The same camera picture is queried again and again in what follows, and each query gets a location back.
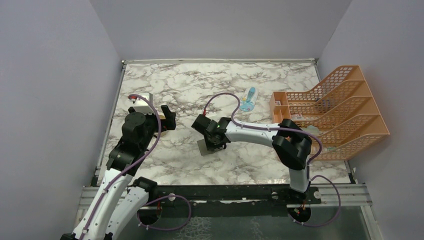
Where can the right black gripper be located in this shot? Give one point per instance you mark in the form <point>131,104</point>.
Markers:
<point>210,146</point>

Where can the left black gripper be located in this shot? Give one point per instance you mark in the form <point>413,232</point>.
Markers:
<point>169,123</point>

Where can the taupe leather card holder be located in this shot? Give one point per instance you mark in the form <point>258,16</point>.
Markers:
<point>204,150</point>

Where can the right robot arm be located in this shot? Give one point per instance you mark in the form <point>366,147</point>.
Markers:
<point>291,144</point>

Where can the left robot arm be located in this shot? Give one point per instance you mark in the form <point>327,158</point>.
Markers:
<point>116,202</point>

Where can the red white small box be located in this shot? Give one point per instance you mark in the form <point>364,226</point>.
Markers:
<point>297,117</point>

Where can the orange plastic file organizer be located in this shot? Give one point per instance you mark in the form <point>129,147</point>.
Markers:
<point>340,108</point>

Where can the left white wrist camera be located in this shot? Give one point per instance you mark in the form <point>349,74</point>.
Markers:
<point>142,106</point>

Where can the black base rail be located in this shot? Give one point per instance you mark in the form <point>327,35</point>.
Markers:
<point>246,200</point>

